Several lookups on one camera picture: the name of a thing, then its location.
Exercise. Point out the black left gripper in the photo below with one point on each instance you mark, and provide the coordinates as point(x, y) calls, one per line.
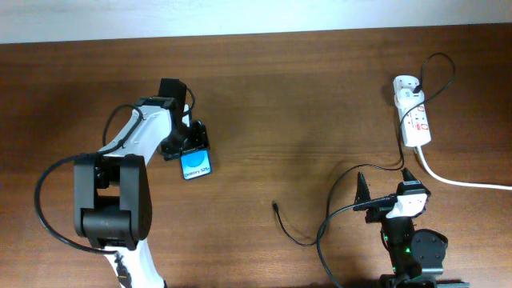
point(198, 141)

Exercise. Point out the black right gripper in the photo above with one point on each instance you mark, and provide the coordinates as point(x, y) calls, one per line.
point(381, 205)

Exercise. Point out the blue Galaxy smartphone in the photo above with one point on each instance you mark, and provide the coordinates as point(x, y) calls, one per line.
point(195, 165)

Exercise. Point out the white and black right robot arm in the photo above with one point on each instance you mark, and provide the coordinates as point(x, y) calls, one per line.
point(416, 255)

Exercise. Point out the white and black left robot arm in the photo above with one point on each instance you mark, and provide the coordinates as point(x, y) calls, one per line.
point(112, 202)

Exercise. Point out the white charger plug adapter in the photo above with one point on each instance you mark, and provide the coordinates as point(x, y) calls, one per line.
point(405, 98)

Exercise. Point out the white power strip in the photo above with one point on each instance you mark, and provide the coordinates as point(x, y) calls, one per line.
point(415, 127)

